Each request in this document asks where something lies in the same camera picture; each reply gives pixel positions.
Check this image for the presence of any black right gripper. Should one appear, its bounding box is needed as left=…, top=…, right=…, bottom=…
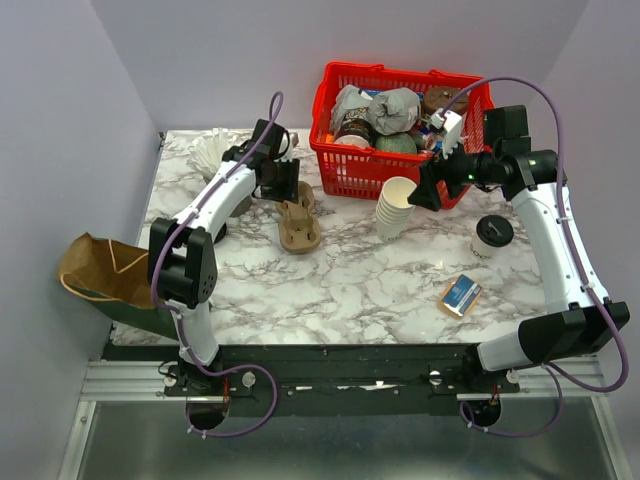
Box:
left=407, top=130, right=499, bottom=211

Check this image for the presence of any brown cardboard cup carrier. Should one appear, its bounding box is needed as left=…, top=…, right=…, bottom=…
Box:
left=276, top=181, right=322, bottom=255

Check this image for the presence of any black plastic cup lid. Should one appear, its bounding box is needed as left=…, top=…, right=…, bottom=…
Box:
left=476, top=215, right=514, bottom=248

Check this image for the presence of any white paper cup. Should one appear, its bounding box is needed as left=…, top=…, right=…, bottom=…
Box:
left=470, top=235, right=500, bottom=260

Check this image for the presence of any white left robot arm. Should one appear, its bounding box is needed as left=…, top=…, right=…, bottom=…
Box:
left=148, top=119, right=299, bottom=395

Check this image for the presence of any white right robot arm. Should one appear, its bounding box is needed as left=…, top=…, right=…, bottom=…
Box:
left=408, top=106, right=630, bottom=392

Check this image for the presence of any stack of paper cups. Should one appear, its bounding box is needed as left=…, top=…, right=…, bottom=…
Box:
left=375, top=176, right=417, bottom=242

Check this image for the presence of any green netted melon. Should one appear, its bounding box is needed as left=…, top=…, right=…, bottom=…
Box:
left=375, top=132, right=417, bottom=155

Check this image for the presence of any red plastic shopping basket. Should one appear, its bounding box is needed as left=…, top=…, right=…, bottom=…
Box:
left=309, top=62, right=480, bottom=199

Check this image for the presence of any black lid on table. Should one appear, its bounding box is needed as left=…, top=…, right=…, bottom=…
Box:
left=214, top=224, right=227, bottom=244

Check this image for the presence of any grey plastic mailer bag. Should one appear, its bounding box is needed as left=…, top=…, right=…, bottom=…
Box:
left=329, top=84, right=422, bottom=135

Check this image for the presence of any brown lidded round box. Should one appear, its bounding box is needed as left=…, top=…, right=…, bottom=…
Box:
left=421, top=86, right=470, bottom=124

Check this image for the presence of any black labelled tub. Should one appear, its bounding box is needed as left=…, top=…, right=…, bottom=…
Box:
left=334, top=108, right=376, bottom=149

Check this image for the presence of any blue orange card box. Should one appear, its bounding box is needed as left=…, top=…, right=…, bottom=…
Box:
left=438, top=274, right=483, bottom=318

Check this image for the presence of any brown green paper bag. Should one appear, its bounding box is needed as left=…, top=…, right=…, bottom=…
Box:
left=56, top=233, right=177, bottom=340

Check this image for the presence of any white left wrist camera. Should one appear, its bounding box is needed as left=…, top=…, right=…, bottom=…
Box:
left=278, top=130, right=299, bottom=162

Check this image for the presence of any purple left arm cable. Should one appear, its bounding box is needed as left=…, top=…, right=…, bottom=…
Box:
left=149, top=90, right=286, bottom=440

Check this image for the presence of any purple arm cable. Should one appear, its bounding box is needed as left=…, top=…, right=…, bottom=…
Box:
left=439, top=75, right=632, bottom=437
left=149, top=90, right=286, bottom=440

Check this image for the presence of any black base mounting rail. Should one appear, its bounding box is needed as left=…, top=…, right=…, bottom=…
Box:
left=164, top=344, right=519, bottom=417

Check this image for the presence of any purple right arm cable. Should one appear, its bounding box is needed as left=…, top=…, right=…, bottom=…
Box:
left=439, top=75, right=632, bottom=437

